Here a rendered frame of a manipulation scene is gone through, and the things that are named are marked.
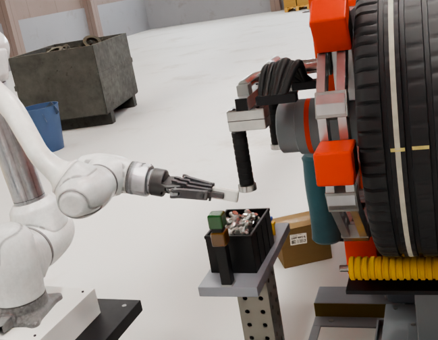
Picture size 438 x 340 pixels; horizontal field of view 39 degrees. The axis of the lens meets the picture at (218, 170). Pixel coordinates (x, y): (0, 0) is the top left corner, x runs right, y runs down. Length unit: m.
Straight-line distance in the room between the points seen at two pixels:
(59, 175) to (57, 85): 5.02
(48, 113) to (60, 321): 4.04
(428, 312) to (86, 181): 0.92
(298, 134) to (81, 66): 5.02
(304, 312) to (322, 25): 1.37
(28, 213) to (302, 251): 1.26
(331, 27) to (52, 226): 1.10
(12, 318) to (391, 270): 1.05
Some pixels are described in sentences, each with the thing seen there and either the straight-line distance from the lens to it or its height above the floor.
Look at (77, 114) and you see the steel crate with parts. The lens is 6.55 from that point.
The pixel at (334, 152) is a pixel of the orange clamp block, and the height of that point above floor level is 0.88.
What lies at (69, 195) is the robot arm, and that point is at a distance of 1.50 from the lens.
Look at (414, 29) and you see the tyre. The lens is 1.29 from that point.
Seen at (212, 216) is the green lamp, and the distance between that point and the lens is 1.62.
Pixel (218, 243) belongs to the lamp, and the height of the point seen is 0.58.
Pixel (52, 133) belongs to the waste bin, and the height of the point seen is 0.17.
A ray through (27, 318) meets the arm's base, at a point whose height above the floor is 0.41.
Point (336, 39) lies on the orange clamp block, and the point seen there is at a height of 1.08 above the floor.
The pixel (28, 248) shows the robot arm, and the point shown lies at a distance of 1.87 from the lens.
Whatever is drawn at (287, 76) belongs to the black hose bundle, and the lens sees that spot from 1.37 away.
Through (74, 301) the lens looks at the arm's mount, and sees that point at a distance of 1.97.
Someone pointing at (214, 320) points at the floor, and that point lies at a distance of 2.47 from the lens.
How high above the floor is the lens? 1.24
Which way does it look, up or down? 17 degrees down
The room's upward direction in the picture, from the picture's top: 10 degrees counter-clockwise
